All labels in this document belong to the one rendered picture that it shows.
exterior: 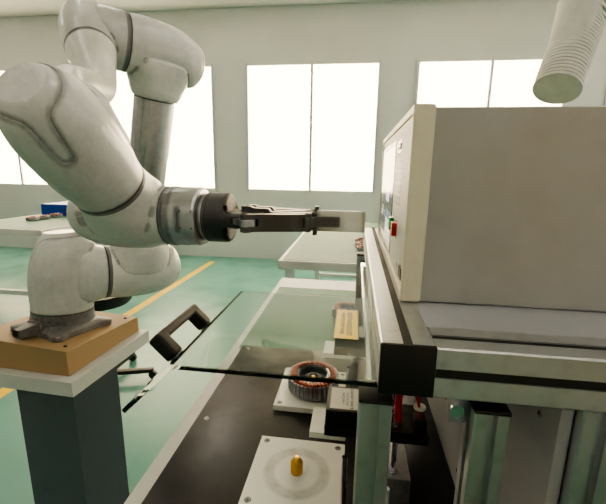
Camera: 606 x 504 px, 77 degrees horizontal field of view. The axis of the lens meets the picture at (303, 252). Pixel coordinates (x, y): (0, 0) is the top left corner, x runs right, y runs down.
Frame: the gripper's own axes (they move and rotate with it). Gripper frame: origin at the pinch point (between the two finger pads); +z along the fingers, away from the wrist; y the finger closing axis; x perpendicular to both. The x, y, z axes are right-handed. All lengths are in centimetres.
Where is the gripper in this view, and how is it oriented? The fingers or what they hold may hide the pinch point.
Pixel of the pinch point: (340, 221)
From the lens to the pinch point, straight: 55.6
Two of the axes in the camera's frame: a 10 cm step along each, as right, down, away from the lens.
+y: -1.4, 2.0, -9.7
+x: 0.1, -9.8, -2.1
